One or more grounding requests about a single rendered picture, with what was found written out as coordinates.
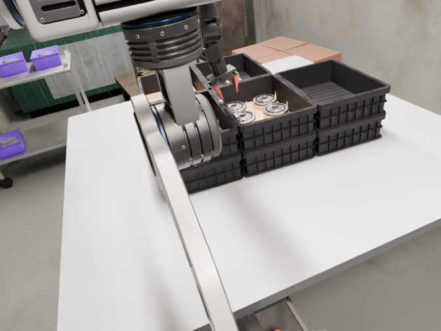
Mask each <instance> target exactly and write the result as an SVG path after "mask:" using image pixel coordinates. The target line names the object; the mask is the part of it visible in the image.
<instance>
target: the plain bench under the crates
mask: <svg viewBox="0 0 441 331"><path fill-rule="evenodd" d="M385 99H387V102H385V105H384V110H386V118H385V119H384V120H382V122H381V125H383V127H382V128H381V129H380V134H381V135H382V137H381V138H380V139H375V140H373V141H369V142H366V143H362V144H358V145H356V146H352V147H348V148H345V149H342V150H338V151H335V152H331V153H329V154H324V155H322V156H317V155H315V157H314V158H311V159H308V160H305V161H301V162H297V163H295V164H291V165H287V166H284V167H280V168H278V169H273V170H271V171H267V172H264V173H260V174H258V175H254V176H250V177H246V176H245V175H243V179H240V180H237V181H233V182H231V183H226V184H224V185H220V186H217V187H213V188H209V189H207V190H203V191H199V192H196V193H193V194H189V197H190V200H191V202H192V205H193V207H194V210H195V212H196V215H197V217H198V220H199V223H200V225H201V228H202V230H203V233H204V235H205V238H206V241H207V243H208V245H209V249H210V250H211V253H212V256H213V259H214V260H215V264H216V266H217V269H218V271H219V274H220V278H221V280H222V283H223V286H224V289H225V292H226V295H227V298H228V300H229V303H230V306H231V309H232V312H233V315H234V318H235V320H237V319H239V318H242V317H244V316H246V315H248V314H250V313H252V312H254V311H257V310H259V309H261V308H263V307H266V306H267V305H270V304H271V303H274V302H276V301H278V300H280V299H283V298H285V297H287V296H290V295H291V294H294V293H295V292H298V291H300V290H302V289H304V288H307V287H309V286H311V285H313V284H315V283H317V282H319V281H321V280H324V279H326V278H328V277H331V276H333V275H335V274H337V273H340V272H341V271H344V270H345V269H348V268H350V267H352V266H355V265H357V264H359V263H361V262H363V261H365V260H367V259H369V258H372V257H374V256H376V255H379V254H381V253H383V252H385V251H387V250H389V249H391V248H393V247H396V246H398V245H400V244H403V243H405V242H407V241H408V240H411V239H413V238H415V237H417V236H420V235H422V234H424V233H426V232H429V231H431V230H433V229H435V228H437V227H439V226H441V116H440V115H438V114H435V113H433V112H430V111H428V110H425V109H424V108H421V107H419V106H416V105H414V104H412V103H409V102H406V101H404V100H402V99H399V98H397V97H394V96H392V95H390V94H386V98H385ZM133 112H134V110H133V107H132V104H131V101H127V102H123V103H120V104H116V105H113V106H109V107H105V108H101V109H98V110H94V111H92V112H87V113H84V114H80V115H77V116H73V117H70V118H68V137H67V150H66V174H65V187H64V212H63V225H62V249H61V262H60V287H59V300H58V324H57V331H212V330H211V327H210V325H209V321H208V319H207V315H206V313H205V309H204V307H203V304H202V302H201V298H200V295H199V292H198V289H197V286H196V283H195V281H194V277H193V275H192V272H191V269H190V266H189V264H188V260H187V258H186V255H185V253H184V249H183V247H182V244H181V241H180V238H179V235H178V232H177V229H176V227H175V224H174V221H173V218H172V216H171V212H170V210H169V207H168V205H167V201H166V199H165V196H164V193H163V191H162V189H160V187H159V184H158V180H157V179H156V177H154V174H153V172H152V169H151V167H150V163H149V161H148V157H147V155H146V152H145V149H144V146H143V143H142V140H141V138H140V134H139V132H138V128H137V125H136V122H135V119H134V116H133ZM241 172H242V171H241ZM242 173H243V172H242Z"/></svg>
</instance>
